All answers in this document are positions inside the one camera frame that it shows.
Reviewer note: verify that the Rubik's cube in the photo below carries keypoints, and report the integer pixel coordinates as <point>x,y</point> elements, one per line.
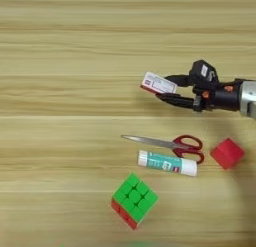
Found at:
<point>135,199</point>

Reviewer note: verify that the black box with white label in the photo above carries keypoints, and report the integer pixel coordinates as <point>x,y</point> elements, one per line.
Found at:
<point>203,74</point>

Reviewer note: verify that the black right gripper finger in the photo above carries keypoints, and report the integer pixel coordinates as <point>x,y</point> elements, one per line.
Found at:
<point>176,101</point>
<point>181,80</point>

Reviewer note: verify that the small red and white box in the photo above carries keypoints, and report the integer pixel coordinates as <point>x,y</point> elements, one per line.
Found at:
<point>158,83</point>

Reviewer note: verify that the white and teal glue stick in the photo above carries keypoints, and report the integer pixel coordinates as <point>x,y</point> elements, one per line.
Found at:
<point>166,162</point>

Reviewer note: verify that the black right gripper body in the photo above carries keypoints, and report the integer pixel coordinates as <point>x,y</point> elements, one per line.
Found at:
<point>223,97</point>

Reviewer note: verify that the red foam cube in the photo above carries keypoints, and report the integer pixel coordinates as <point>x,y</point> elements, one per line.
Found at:
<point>228,153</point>

